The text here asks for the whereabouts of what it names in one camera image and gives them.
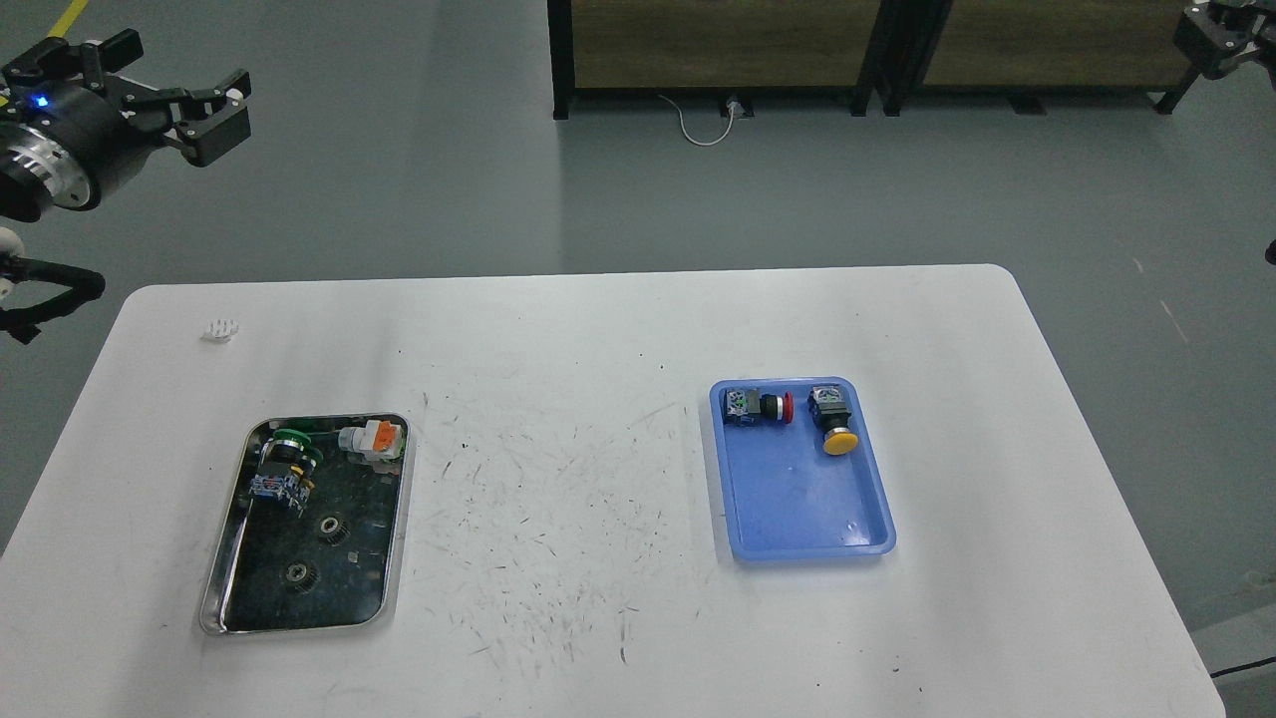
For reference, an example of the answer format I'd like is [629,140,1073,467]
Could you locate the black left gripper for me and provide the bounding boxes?
[1,29,251,222]

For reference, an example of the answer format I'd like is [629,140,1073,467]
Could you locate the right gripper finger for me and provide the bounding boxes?
[1174,1,1275,82]

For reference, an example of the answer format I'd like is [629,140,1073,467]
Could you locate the silver metal tray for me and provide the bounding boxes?
[197,413,415,636]

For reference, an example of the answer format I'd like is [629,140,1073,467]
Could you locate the blue plastic tray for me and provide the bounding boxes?
[708,376,897,562]

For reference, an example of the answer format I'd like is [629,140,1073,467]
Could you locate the small white plastic part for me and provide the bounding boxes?
[200,319,240,346]

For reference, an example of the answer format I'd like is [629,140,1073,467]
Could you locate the wooden cabinet black frame right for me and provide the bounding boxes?
[877,1,1207,117]

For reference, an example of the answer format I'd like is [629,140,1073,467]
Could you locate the wooden cabinet black frame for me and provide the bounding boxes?
[546,1,902,120]
[877,1,1207,117]

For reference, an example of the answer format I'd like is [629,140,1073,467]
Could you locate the green push button switch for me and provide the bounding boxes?
[248,429,323,517]

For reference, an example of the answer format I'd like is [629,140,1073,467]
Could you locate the orange white switch module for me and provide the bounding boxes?
[336,420,407,467]

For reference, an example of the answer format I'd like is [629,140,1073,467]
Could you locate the wooden cabinet black frame left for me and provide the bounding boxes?
[546,1,902,120]

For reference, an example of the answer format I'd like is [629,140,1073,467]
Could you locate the white power cable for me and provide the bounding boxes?
[658,94,749,148]

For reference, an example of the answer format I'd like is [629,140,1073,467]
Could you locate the yellow push button switch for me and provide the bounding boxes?
[806,385,860,457]

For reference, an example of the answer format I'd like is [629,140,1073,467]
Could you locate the red push button switch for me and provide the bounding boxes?
[721,386,795,426]

